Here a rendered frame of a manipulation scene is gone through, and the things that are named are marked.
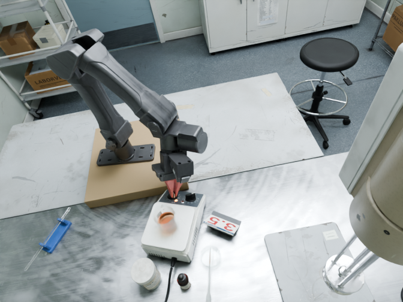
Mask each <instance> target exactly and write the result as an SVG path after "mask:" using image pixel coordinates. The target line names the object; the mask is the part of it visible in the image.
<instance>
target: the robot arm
mask: <svg viewBox="0 0 403 302"><path fill-rule="evenodd" d="M103 38H104V34H103V33H102V32H100V31H99V30H98V29H95V28H94V29H91V30H89V31H86V32H83V33H81V34H77V35H75V36H73V37H72V38H71V39H70V40H68V41H67V42H66V43H65V44H63V45H62V46H60V48H58V49H57V50H55V51H54V52H53V53H51V54H49V55H48V56H47V57H46V62H47V64H48V66H49V68H50V69H51V70H52V71H53V72H54V73H55V74H56V75H57V76H58V77H60V78H62V79H64V80H67V82H69V83H70V84H71V85H72V86H73V87H74V88H75V89H76V91H78V93H79V94H80V96H81V97H82V98H83V100H84V101H85V103H86V104H87V106H88V107H89V109H90V110H91V112H92V113H93V115H94V116H95V118H96V120H97V122H98V126H99V128H100V130H101V131H100V133H101V135H102V136H103V137H104V139H105V140H106V149H101V150H100V152H99V155H98V159H97V165H98V166H99V167H100V166H107V165H119V164H131V163H138V162H150V161H153V160H154V157H155V145H154V144H143V145H136V146H132V145H131V143H130V141H129V139H128V138H129V137H130V136H131V134H132V133H133V128H132V127H131V124H130V123H129V121H128V120H125V119H124V118H123V117H122V116H121V115H120V114H119V113H118V112H117V110H116V109H115V107H114V106H113V104H112V102H111V100H110V99H109V97H108V96H107V94H106V92H105V90H104V88H103V87H102V85H101V83H102V84H104V85H105V86H106V87H107V88H109V89H110V90H111V91H112V92H113V93H114V94H115V95H117V96H118V97H119V98H120V99H121V100H123V102H124V103H126V105H127V106H129V108H130V109H131V110H132V111H133V112H134V114H135V115H136V116H137V117H138V118H139V121H140V122H141V123H142V124H144V126H146V127H147V128H148V129H149V130H150V132H151V134H152V136H153V137H155V138H159V139H160V149H161V151H160V163H157V164H152V171H154V172H156V176H157V177H158V178H159V180H160V181H161V182H165V183H166V185H167V188H168V190H169V194H170V196H171V197H172V198H173V191H174V192H175V196H177V194H178V191H179V188H180V187H181V185H182V184H183V183H185V182H188V181H189V179H190V177H191V176H192V175H193V174H194V162H193V161H192V160H191V159H190V158H189V157H188V156H187V151H189V152H194V153H199V154H202V153H204V151H205V150H206V148H207V143H208V137H207V133H206V132H203V128H202V127H201V126H199V125H192V124H187V123H186V121H181V120H178V118H179V116H178V111H177V108H176V106H175V104H174V103H173V102H172V101H171V100H168V99H167V98H166V97H165V96H164V95H163V94H162V95H161V96H159V95H158V94H157V93H156V92H155V91H152V90H150V89H149V88H148V87H146V86H145V85H143V84H142V83H141V82H139V81H138V80H137V79H136V78H135V77H134V76H133V75H132V74H130V73H129V72H128V71H127V70H126V69H125V68H124V67H123V66H122V65H121V64H120V63H118V62H117V61H116V60H115V58H114V57H113V56H112V55H111V54H110V53H109V52H108V51H107V49H106V47H105V46H104V45H103V44H101V42H102V40H103ZM176 182H177V183H176Z"/></svg>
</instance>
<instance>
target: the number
mask: <svg viewBox="0 0 403 302"><path fill-rule="evenodd" d="M205 222H208V223H210V224H212V225H215V226H217V227H220V228H222V229H225V230H227V231H230V232H232V233H234V231H235V230H236V228H237V227H238V226H237V225H234V224H231V223H229V222H226V221H224V220H222V219H218V218H216V217H214V216H210V217H209V218H208V219H207V220H206V221H205Z"/></svg>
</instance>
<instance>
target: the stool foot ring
mask: <svg viewBox="0 0 403 302"><path fill-rule="evenodd" d="M309 81H310V82H311V85H312V88H313V90H314V92H313V93H312V97H311V99H309V100H307V101H305V102H304V103H302V104H300V105H298V106H296V107H297V109H298V110H300V111H302V112H304V113H307V114H311V115H315V116H328V115H331V114H335V113H338V112H340V111H341V110H343V109H344V108H345V106H346V105H347V103H348V96H347V94H346V92H345V90H344V89H343V88H341V87H340V86H338V85H337V84H334V83H332V82H330V81H326V80H324V82H325V83H329V84H332V85H334V86H336V87H337V88H339V89H340V90H341V91H342V92H343V93H344V95H345V102H344V101H339V100H336V99H331V98H326V97H324V95H326V94H328V91H324V92H323V93H322V95H321V96H316V95H315V94H314V93H315V87H314V85H313V81H320V80H318V79H312V80H305V81H301V82H299V83H297V84H295V85H294V86H293V87H292V88H291V89H290V91H289V95H290V96H291V91H292V90H293V89H294V88H295V87H296V86H297V85H299V84H301V83H305V82H309ZM323 99H326V100H329V101H335V102H340V103H343V104H344V106H343V107H342V108H340V109H339V110H337V111H334V112H332V113H325V114H319V113H311V112H308V111H305V110H302V109H301V108H299V107H300V106H302V105H304V104H306V103H308V102H310V101H314V102H321V101H322V100H323Z"/></svg>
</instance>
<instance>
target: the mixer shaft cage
mask: <svg viewBox="0 0 403 302"><path fill-rule="evenodd" d="M356 239H357V236H356V235H355V233H354V234H353V235H352V236H351V238H350V239H349V241H348V242H347V243H346V244H345V245H344V247H343V248H342V249H341V250H340V252H339V253H338V254H337V255H333V256H331V257H330V258H329V259H328V260H327V261H326V263H325V266H324V267H323V279H324V282H325V284H326V285H327V286H328V288H329V289H331V290H332V291H333V292H335V293H337V294H339V295H350V294H352V293H355V292H357V291H359V290H360V289H361V288H362V287H363V285H364V283H365V275H364V272H363V271H365V270H366V269H367V268H368V267H369V266H370V265H372V264H373V263H374V262H376V260H377V259H379V258H380V257H379V256H377V255H376V254H374V253H371V254H370V256H368V257H367V258H366V259H365V260H364V261H363V262H362V263H361V264H360V265H359V264H358V263H359V262H361V260H362V259H364V257H365V256H367V254H368V253H370V252H371V251H370V250H369V249H368V248H367V247H366V248H364V250H363V251H361V253H360V254H358V256H357V257H356V258H355V259H353V258H351V257H349V256H347V255H343V254H344V253H345V252H346V250H347V249H348V248H349V247H350V246H351V245H352V244H353V242H354V241H355V240H356Z"/></svg>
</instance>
